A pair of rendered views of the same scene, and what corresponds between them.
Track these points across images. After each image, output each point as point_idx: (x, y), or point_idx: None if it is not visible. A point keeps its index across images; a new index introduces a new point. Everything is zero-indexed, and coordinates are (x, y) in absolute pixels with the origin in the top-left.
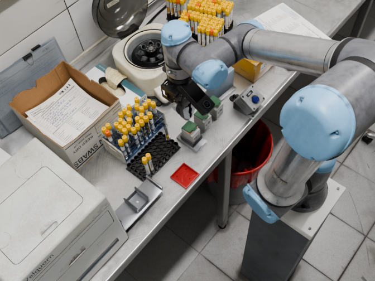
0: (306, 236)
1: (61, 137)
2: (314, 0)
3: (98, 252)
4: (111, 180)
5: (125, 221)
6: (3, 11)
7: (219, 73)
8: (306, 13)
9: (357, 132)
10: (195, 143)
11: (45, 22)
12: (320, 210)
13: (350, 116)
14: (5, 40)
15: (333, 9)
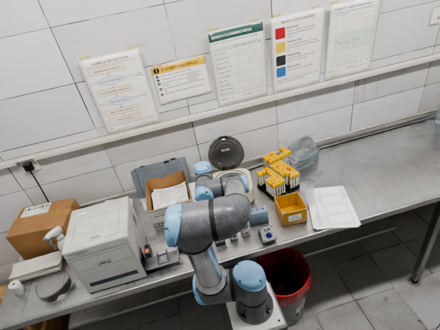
0: None
1: (158, 208)
2: (369, 192)
3: (121, 271)
4: (165, 243)
5: (150, 265)
6: (159, 135)
7: (204, 196)
8: (356, 198)
9: (183, 236)
10: (218, 244)
11: (182, 148)
12: (255, 327)
13: (177, 223)
14: (157, 150)
15: (380, 203)
